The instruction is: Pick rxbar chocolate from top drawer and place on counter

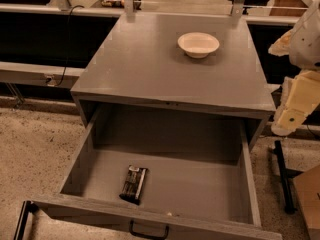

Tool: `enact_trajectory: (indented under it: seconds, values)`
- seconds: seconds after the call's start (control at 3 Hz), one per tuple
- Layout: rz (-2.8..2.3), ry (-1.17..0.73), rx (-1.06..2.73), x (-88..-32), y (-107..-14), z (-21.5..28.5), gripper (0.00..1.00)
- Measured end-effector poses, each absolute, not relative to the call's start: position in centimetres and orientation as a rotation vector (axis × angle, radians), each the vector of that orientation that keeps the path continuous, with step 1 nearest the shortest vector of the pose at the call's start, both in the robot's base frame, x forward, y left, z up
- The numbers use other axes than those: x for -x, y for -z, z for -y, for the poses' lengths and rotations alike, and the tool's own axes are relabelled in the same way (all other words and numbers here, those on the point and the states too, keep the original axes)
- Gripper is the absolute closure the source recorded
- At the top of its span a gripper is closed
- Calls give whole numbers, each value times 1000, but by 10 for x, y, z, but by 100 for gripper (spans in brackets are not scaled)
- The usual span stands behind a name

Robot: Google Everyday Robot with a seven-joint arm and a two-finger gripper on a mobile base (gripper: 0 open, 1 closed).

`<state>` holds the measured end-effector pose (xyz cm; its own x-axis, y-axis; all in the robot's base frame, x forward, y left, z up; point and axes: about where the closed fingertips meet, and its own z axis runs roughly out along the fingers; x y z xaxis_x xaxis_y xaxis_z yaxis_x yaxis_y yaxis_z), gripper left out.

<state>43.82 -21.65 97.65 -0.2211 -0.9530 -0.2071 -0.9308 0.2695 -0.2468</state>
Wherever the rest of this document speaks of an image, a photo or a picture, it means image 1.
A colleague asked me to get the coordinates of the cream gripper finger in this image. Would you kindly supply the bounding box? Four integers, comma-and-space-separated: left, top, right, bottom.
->
268, 30, 292, 57

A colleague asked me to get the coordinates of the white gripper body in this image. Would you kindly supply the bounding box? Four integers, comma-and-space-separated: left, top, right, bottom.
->
271, 70, 320, 136

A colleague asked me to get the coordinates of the dark rxbar chocolate bar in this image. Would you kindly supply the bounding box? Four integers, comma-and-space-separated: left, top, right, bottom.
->
119, 165, 148, 205

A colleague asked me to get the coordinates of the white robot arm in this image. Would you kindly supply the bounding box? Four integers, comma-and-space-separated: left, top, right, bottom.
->
268, 0, 320, 136

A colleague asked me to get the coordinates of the grey open top drawer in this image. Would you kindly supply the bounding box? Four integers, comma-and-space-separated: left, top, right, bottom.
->
33, 104, 282, 240

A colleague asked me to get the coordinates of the grey cabinet counter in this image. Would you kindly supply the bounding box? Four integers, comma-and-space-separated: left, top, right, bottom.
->
71, 12, 275, 146

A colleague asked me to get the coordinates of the black metal stand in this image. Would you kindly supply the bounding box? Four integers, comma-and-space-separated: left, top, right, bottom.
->
273, 140, 299, 214

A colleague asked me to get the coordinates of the white bowl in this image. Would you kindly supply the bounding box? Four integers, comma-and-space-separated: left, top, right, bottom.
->
177, 32, 220, 59

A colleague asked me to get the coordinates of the cardboard box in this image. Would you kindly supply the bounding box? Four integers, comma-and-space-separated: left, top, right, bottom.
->
294, 165, 320, 240

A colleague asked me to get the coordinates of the black hanging cable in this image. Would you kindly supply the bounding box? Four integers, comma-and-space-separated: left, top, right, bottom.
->
45, 4, 86, 88

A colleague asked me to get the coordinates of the black drawer handle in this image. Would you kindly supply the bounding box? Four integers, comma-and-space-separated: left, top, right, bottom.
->
129, 220, 169, 240

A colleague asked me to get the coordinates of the grey metal rail shelf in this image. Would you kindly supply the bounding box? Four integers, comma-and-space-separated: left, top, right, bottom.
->
0, 62, 83, 89

